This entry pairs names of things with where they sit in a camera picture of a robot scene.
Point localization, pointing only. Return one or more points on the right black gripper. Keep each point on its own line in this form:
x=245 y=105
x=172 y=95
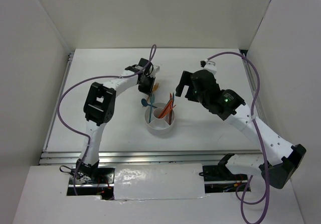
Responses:
x=186 y=79

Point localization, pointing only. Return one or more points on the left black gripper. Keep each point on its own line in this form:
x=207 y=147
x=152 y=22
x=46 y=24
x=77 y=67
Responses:
x=148 y=90

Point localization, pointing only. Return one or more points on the orange-yellow plastic fork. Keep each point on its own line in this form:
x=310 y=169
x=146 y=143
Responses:
x=155 y=87

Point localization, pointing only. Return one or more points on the teal plastic fork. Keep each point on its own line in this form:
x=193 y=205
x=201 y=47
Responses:
x=151 y=107

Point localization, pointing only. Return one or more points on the dark blue plastic spoon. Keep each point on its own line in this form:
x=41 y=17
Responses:
x=146 y=104

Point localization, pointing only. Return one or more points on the dark blue plastic knife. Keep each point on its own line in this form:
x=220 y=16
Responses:
x=171 y=108

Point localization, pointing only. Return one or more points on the orange plastic knife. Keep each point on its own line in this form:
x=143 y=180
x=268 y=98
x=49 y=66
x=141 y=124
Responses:
x=169 y=110

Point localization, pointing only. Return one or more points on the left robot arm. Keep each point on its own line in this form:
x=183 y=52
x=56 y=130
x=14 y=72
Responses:
x=99 y=109

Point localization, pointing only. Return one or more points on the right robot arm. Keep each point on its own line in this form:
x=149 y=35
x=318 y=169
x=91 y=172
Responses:
x=278 y=159

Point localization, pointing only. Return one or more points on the white divided round container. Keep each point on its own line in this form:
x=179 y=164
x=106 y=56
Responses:
x=155 y=125

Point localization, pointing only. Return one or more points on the white foam board cover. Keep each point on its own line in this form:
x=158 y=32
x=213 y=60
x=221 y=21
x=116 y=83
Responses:
x=161 y=181

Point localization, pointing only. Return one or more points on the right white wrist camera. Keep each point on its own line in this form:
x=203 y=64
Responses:
x=209 y=66

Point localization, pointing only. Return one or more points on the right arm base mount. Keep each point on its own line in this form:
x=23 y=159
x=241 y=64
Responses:
x=218 y=179

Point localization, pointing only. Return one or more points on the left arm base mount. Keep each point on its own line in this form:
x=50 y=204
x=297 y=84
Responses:
x=98 y=181

